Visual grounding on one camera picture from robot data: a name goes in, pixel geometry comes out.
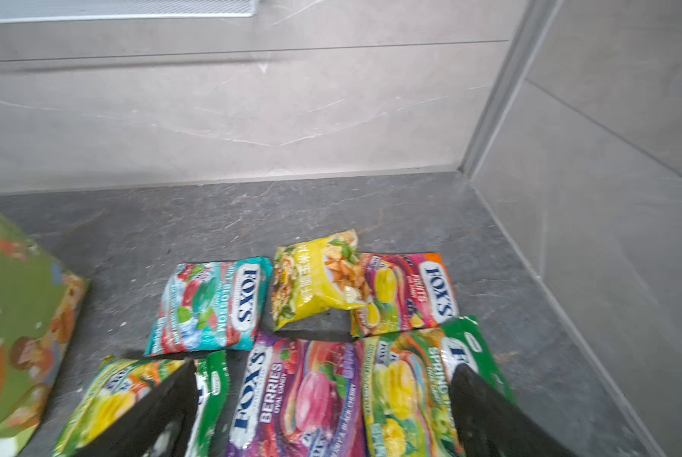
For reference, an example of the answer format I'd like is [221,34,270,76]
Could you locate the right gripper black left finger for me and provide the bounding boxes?
[76,359,199,457]

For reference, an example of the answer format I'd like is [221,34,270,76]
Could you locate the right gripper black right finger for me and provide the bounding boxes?
[449,364,576,457]

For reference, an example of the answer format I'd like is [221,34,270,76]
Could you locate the teal Fox's candy packet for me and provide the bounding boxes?
[144,257,272,357]

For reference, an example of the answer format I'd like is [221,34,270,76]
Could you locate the purple snack packet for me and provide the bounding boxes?
[227,333,367,456]

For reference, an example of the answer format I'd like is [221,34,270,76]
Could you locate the orange pink Fox's candy packet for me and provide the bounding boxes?
[351,252,460,339]

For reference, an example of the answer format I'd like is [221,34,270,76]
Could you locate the floral paper gift bag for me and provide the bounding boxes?
[0,213,90,456]

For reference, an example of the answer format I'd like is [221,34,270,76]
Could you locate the yellow green snack packet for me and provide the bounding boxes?
[272,230,371,331]

